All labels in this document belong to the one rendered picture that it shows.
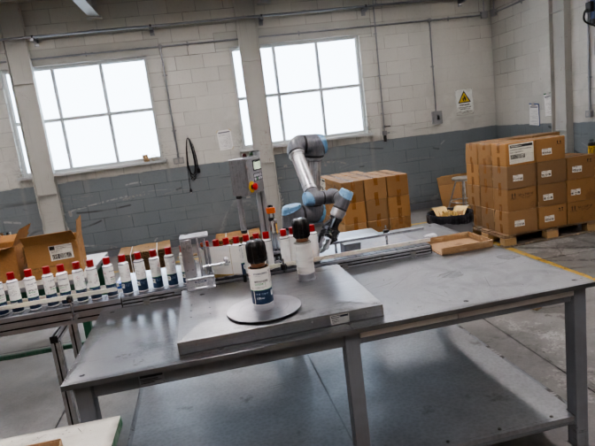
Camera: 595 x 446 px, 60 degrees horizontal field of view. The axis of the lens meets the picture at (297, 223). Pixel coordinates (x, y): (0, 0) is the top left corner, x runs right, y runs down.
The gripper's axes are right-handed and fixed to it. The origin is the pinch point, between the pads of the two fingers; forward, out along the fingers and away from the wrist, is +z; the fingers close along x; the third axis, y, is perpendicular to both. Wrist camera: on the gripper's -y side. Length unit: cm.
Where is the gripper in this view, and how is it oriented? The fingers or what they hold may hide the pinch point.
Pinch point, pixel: (320, 250)
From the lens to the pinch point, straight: 277.9
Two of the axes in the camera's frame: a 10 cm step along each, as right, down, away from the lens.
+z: -3.8, 9.2, 0.8
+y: 1.9, 1.6, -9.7
